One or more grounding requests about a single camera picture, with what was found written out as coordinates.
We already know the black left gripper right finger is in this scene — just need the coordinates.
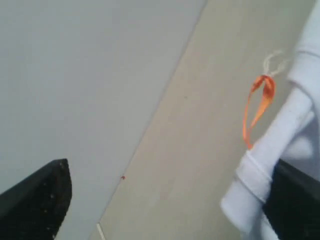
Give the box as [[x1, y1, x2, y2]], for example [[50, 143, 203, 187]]
[[263, 159, 320, 240]]

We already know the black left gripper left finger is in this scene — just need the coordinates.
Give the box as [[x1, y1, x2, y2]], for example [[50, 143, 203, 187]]
[[0, 158, 72, 240]]

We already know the white t-shirt red lettering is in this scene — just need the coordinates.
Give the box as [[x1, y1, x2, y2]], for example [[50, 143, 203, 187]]
[[220, 2, 320, 240]]

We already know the orange plastic tag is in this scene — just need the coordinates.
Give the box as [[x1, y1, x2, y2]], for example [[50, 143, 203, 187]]
[[242, 74, 277, 150]]

